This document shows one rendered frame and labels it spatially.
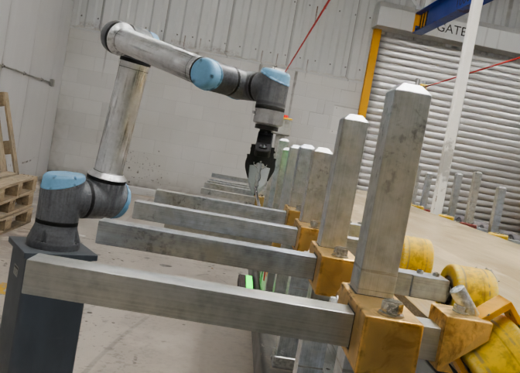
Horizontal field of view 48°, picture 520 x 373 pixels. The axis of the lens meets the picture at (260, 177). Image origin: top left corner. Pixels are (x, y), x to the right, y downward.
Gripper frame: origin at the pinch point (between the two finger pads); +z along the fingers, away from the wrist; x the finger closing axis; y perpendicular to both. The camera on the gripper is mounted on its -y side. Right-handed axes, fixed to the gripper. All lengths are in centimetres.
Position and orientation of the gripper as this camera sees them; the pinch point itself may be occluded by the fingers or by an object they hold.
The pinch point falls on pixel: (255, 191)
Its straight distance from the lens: 173.8
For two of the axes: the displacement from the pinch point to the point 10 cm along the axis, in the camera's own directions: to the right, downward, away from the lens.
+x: -9.8, -1.8, -0.4
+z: -1.8, 9.8, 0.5
